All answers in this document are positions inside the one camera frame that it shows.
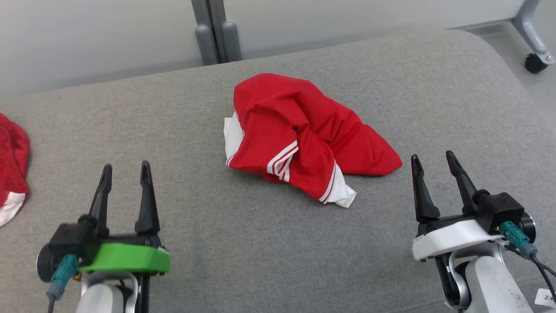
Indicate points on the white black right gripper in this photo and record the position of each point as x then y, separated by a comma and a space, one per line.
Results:
451, 241

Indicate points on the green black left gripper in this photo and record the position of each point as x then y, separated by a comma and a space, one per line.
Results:
130, 258

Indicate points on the red shorts with white trim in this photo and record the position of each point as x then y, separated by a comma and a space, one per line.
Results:
11, 161

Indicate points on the red jersey with black number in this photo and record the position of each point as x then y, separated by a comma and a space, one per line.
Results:
278, 121

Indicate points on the grey fabric sofa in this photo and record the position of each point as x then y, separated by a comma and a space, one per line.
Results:
260, 252

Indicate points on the black caster wheel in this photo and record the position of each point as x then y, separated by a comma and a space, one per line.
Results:
535, 64

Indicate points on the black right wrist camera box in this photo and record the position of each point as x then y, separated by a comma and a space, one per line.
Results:
499, 211

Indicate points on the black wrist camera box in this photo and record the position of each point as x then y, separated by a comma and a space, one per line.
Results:
499, 211
71, 239

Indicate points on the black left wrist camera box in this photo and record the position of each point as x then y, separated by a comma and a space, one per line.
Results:
71, 239

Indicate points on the grey metal frame leg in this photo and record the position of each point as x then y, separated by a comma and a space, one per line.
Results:
532, 26

